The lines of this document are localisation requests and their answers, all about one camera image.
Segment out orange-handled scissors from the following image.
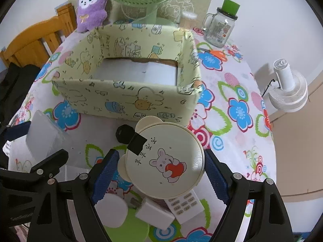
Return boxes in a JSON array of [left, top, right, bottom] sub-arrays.
[[195, 47, 228, 62]]

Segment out purple plush toy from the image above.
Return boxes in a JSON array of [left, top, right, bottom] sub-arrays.
[[76, 0, 110, 33]]

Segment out green desk fan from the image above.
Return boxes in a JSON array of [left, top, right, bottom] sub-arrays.
[[98, 0, 188, 29]]

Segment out cotton swab jar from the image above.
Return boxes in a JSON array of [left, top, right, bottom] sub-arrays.
[[179, 11, 198, 29]]

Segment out black cloth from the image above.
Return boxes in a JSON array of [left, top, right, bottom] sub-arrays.
[[0, 63, 42, 142]]

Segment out small white fan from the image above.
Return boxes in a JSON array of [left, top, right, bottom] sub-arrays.
[[267, 59, 309, 113]]

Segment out white round case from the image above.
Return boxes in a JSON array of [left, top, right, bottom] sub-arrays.
[[94, 194, 130, 228]]

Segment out glass mug jar green lid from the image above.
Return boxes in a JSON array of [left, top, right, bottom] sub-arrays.
[[202, 0, 239, 48]]

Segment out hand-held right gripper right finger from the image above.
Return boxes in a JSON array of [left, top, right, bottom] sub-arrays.
[[203, 149, 296, 242]]

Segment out wooden chair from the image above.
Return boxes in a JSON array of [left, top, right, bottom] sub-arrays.
[[0, 2, 77, 68]]

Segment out black fan cable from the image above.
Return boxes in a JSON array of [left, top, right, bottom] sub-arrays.
[[262, 79, 276, 97]]

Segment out white remote control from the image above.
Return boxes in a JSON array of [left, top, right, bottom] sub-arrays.
[[164, 190, 204, 224]]

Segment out translucent plastic case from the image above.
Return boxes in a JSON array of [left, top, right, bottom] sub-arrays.
[[25, 110, 72, 160]]

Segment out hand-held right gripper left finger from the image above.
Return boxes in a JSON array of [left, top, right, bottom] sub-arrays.
[[26, 149, 120, 242]]

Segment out green round lid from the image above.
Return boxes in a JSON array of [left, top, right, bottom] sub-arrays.
[[103, 208, 150, 242]]

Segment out cream round bear-eared mirror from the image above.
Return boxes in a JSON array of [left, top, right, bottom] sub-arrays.
[[119, 115, 205, 199]]

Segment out black car key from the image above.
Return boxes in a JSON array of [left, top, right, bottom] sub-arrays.
[[115, 124, 137, 145]]

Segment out white charger plug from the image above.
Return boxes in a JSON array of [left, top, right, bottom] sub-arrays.
[[130, 198, 176, 230]]

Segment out printed pale green storage box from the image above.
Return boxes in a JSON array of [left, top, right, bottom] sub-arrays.
[[51, 23, 202, 128]]

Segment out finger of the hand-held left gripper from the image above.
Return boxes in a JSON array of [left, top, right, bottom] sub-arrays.
[[0, 121, 32, 142], [30, 149, 69, 180]]

